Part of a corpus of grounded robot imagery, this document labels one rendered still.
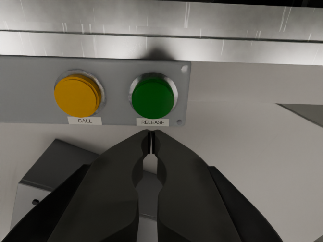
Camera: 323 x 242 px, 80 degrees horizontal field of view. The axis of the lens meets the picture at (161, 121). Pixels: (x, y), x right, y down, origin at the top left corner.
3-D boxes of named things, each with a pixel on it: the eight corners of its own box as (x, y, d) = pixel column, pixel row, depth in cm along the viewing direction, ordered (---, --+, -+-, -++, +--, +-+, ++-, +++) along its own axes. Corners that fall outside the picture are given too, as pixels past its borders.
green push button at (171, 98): (171, 112, 21) (173, 120, 19) (134, 111, 21) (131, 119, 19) (174, 74, 19) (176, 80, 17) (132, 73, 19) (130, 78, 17)
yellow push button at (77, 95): (105, 110, 20) (100, 118, 19) (67, 109, 20) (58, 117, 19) (101, 72, 19) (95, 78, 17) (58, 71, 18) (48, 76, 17)
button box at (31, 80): (179, 105, 26) (185, 128, 21) (18, 101, 25) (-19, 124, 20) (184, 51, 23) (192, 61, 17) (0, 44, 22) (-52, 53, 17)
